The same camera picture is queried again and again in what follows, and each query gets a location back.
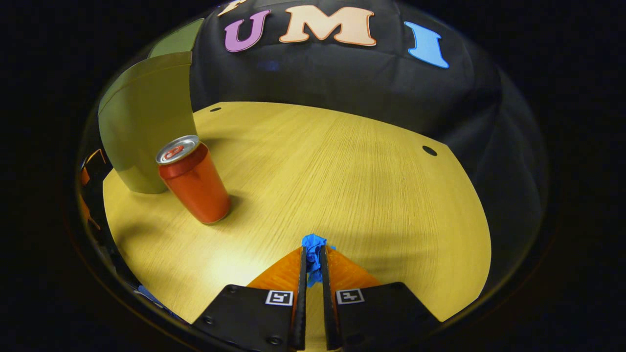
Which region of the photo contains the blue paper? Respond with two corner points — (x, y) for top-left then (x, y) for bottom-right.
(301, 234), (337, 288)

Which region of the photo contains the green desktop garbage bin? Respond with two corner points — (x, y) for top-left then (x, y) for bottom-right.
(98, 19), (205, 195)

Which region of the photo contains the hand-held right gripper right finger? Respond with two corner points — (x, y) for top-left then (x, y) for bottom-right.
(319, 244), (442, 352)

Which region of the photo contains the red pop can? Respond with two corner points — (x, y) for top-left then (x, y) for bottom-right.
(156, 135), (232, 225)

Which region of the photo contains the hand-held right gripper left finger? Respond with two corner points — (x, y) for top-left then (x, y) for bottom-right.
(192, 246), (308, 352)

